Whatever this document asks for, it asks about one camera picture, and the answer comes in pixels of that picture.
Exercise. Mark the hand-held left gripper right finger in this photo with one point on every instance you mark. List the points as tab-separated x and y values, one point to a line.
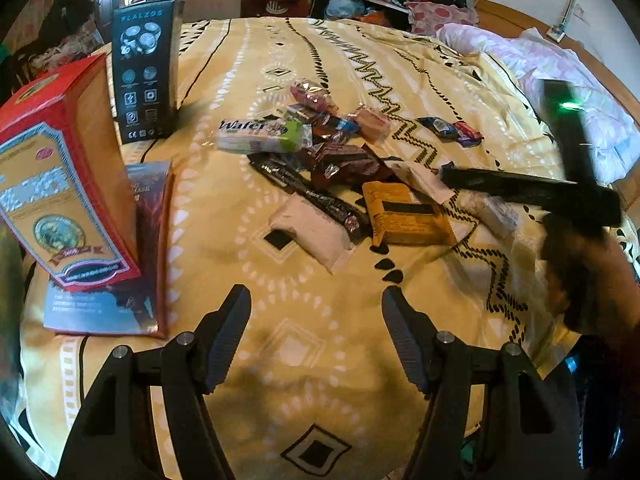
400	335

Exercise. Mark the blue brown snack packet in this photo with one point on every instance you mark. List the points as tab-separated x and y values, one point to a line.
337	129

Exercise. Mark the flat dark red box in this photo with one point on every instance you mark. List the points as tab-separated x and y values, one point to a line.
115	305

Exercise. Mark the white flat snack packet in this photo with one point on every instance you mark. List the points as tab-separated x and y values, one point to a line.
425	180

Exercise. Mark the yellow snack packet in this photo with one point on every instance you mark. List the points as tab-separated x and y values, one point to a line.
405	217

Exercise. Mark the long black snack packet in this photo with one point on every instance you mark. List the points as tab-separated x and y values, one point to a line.
300	185

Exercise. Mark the tall black carton box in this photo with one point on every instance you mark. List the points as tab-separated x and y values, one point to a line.
142	70

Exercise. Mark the dark brown snack packet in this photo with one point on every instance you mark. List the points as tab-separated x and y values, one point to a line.
345	162

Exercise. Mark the large white snack packet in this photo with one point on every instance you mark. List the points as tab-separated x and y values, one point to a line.
312	230

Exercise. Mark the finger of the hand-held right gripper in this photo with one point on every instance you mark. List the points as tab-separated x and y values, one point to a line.
525	192

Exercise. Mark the small white snack packet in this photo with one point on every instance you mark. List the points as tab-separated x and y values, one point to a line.
492	212

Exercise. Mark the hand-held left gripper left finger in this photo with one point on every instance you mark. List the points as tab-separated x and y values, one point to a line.
232	340

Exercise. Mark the white green wafer packet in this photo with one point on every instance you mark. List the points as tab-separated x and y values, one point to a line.
250	135

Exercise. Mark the orange pink snack packet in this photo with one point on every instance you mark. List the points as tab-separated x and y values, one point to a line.
372	122

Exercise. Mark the pink white quilt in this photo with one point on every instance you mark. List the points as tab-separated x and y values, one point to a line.
505	52

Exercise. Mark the dark cloth pile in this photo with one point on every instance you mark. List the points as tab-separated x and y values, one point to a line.
60	20

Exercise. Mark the small brown snack packet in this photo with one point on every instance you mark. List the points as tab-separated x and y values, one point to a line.
302	112

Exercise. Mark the red candy wrapper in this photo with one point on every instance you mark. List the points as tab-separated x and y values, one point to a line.
467	133

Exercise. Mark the blue candy wrapper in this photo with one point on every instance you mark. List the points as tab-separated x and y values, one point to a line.
437	127

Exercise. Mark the red gold carton box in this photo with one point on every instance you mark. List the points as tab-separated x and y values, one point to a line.
60	175

